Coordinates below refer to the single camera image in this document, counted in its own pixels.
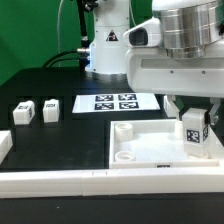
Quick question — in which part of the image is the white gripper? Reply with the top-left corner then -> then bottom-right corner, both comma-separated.
126,46 -> 224,126

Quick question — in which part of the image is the white square tabletop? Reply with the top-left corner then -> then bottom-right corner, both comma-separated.
109,119 -> 224,169

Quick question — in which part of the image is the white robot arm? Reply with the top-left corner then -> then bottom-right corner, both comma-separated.
81,0 -> 224,125

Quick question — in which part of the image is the white sheet with tags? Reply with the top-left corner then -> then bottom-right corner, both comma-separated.
72,93 -> 160,113

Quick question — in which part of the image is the white left obstacle block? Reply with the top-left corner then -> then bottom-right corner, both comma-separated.
0,130 -> 13,164

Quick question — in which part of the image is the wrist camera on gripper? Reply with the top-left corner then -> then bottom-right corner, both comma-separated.
123,17 -> 162,47

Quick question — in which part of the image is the black cable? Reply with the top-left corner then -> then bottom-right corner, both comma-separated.
41,49 -> 84,69

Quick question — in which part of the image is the grey thin cable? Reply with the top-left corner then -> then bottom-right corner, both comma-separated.
56,0 -> 66,68

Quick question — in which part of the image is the white front obstacle wall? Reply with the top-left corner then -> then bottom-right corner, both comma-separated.
0,167 -> 224,198

